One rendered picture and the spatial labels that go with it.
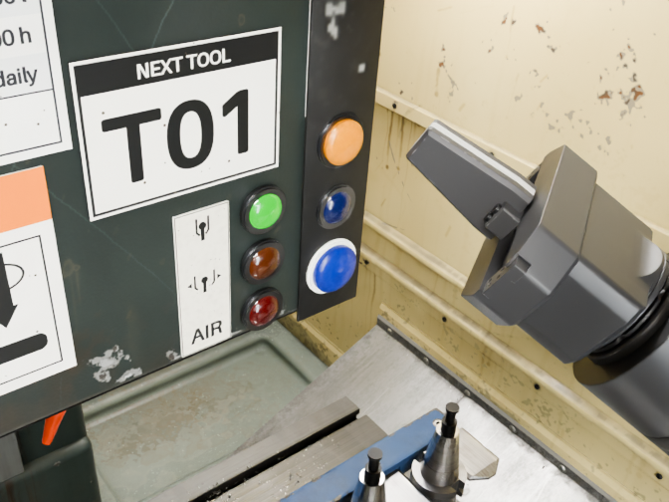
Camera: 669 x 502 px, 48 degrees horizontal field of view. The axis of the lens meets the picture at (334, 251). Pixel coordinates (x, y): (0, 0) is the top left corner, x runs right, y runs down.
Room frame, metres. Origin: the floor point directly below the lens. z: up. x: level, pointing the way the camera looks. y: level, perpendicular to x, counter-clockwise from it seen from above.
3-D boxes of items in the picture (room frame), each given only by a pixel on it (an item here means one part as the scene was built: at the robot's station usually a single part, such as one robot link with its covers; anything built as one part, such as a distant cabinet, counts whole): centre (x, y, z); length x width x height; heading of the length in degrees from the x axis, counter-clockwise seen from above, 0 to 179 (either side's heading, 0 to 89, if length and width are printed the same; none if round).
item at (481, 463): (0.62, -0.18, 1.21); 0.07 x 0.05 x 0.01; 41
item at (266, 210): (0.33, 0.04, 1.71); 0.02 x 0.01 x 0.02; 131
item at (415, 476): (0.58, -0.14, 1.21); 0.06 x 0.06 x 0.03
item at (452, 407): (0.58, -0.14, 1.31); 0.02 x 0.02 x 0.03
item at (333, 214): (0.36, 0.00, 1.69); 0.02 x 0.01 x 0.02; 131
